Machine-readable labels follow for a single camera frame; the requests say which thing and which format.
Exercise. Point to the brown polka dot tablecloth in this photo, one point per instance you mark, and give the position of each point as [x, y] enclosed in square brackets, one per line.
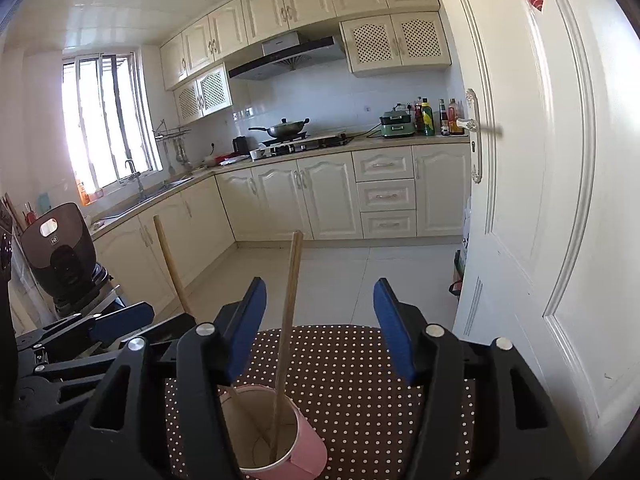
[341, 378]

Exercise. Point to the window with bars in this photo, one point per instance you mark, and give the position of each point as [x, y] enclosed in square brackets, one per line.
[106, 121]

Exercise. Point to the pink cylindrical chopstick holder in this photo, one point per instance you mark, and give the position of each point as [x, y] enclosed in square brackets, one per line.
[247, 413]

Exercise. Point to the black range hood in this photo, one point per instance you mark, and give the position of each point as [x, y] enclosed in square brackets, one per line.
[310, 53]

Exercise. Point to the cream lower cabinets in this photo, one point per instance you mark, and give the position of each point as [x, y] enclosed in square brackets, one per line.
[407, 191]

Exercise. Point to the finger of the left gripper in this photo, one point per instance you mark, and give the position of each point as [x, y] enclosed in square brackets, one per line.
[110, 327]

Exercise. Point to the red sauce bottle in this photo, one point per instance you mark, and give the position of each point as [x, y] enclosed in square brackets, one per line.
[417, 116]

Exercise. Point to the orange oil bottle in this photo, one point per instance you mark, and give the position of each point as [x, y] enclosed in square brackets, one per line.
[452, 117]

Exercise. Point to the silver door handle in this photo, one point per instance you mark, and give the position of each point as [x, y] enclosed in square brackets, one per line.
[472, 126]

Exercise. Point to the green yellow bottle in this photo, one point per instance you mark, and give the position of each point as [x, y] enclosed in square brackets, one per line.
[427, 117]

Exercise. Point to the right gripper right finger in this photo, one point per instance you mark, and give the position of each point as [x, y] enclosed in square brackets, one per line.
[430, 357]

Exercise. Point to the black electric kettle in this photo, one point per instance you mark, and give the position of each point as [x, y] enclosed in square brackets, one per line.
[240, 146]

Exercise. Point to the black gas stove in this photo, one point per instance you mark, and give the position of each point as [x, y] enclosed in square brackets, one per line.
[306, 143]

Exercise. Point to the wall utensil rack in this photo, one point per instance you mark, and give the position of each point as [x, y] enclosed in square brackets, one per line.
[172, 142]

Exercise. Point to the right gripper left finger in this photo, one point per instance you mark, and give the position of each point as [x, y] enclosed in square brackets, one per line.
[211, 355]

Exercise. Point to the wok with lid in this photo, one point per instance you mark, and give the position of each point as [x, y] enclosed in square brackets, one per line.
[284, 129]

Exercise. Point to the green electric cooker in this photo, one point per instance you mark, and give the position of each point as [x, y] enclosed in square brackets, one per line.
[397, 123]

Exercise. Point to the cream cabinets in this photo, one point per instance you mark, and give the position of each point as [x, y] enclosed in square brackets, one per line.
[407, 191]
[377, 35]

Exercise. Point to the cream upper cabinets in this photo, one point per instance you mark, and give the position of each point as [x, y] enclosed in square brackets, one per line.
[377, 35]

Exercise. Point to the dark sauce bottle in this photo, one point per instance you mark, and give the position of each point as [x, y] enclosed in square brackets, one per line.
[443, 118]

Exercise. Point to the white door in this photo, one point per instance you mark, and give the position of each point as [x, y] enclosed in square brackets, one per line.
[553, 257]

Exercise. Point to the wooden chopstick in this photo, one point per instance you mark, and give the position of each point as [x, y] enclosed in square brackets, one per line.
[284, 350]
[171, 265]

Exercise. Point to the chrome sink faucet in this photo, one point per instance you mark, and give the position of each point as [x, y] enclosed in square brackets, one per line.
[136, 177]

